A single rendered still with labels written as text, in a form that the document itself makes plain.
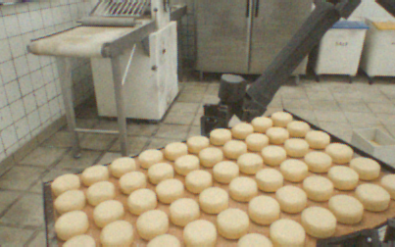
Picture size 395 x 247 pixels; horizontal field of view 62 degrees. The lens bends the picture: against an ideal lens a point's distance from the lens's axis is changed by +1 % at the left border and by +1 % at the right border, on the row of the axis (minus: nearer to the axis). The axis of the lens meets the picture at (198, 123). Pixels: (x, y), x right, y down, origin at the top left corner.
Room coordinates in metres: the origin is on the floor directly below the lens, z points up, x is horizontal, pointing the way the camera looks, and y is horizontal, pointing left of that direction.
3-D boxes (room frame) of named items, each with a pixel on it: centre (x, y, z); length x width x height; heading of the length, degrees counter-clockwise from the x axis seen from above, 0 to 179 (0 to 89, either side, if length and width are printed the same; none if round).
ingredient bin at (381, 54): (4.30, -2.44, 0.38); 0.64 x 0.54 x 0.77; 172
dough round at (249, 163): (0.56, -0.10, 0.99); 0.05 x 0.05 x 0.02
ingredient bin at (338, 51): (4.40, -1.80, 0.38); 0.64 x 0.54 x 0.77; 173
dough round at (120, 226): (0.39, 0.13, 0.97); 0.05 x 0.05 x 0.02
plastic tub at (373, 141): (2.30, -1.38, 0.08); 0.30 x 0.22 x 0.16; 7
